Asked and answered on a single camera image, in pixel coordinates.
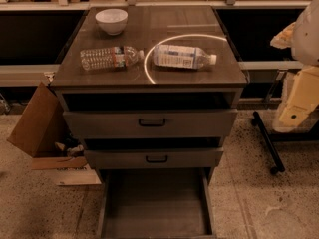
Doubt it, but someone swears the dark wooden drawer cabinet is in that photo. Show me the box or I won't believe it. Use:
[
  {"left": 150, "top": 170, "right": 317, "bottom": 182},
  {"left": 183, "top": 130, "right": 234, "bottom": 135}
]
[{"left": 50, "top": 5, "right": 249, "bottom": 184}]

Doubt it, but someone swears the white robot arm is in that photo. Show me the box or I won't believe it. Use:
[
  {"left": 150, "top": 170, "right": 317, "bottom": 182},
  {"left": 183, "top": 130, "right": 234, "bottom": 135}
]
[{"left": 270, "top": 0, "right": 319, "bottom": 132}]

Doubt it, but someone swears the top grey drawer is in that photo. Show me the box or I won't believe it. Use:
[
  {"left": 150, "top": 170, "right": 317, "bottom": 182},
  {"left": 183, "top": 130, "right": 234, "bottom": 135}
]
[{"left": 63, "top": 109, "right": 237, "bottom": 139}]

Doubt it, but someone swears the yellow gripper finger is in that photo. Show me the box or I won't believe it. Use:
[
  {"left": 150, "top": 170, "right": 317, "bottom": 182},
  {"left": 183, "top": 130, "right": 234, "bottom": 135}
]
[{"left": 278, "top": 66, "right": 319, "bottom": 127}]

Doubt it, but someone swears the white ceramic bowl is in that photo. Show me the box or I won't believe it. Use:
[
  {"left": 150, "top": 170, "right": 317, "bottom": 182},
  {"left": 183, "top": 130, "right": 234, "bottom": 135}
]
[{"left": 95, "top": 9, "right": 128, "bottom": 35}]

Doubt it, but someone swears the clear ribbed water bottle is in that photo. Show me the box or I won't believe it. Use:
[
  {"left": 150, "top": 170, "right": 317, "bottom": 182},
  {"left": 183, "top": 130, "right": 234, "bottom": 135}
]
[{"left": 80, "top": 46, "right": 145, "bottom": 71}]

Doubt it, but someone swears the middle grey drawer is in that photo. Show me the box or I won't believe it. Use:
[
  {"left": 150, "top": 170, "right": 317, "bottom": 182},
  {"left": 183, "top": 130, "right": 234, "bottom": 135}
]
[{"left": 85, "top": 148, "right": 223, "bottom": 169}]

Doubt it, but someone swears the grey drawer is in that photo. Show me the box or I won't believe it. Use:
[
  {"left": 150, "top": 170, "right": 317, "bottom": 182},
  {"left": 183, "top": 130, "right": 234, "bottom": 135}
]
[
  {"left": 85, "top": 148, "right": 223, "bottom": 169},
  {"left": 63, "top": 109, "right": 237, "bottom": 139}
]

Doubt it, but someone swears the black wheeled stand leg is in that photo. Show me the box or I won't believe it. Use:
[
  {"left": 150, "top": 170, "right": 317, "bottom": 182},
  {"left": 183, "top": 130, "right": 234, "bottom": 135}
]
[{"left": 251, "top": 112, "right": 285, "bottom": 175}]

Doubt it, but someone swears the brown cardboard box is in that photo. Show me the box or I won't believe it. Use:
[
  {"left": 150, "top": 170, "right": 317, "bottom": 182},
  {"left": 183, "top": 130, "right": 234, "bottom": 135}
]
[{"left": 8, "top": 83, "right": 101, "bottom": 186}]

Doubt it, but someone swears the bottom open drawer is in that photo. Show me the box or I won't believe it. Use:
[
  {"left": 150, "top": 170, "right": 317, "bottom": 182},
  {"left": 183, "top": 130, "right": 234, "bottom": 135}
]
[{"left": 97, "top": 168, "right": 216, "bottom": 239}]

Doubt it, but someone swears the white labelled plastic bottle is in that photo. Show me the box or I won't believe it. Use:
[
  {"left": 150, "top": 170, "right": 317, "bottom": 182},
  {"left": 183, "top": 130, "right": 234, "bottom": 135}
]
[{"left": 153, "top": 44, "right": 217, "bottom": 70}]

